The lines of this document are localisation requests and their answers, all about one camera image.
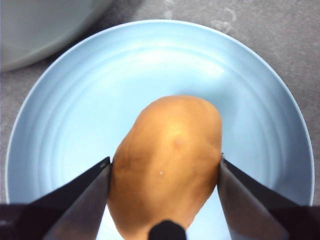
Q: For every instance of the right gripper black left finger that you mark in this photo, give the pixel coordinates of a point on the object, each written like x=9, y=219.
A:
x=75, y=205

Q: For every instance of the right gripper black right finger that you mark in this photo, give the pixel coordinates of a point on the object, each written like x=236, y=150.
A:
x=250, y=207

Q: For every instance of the brown potato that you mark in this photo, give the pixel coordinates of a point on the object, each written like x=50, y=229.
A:
x=165, y=162

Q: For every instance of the blue round plate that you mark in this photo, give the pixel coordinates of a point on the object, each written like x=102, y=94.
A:
x=100, y=100

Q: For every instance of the pale green electric steamer pot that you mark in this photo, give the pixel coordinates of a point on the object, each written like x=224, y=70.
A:
x=37, y=27

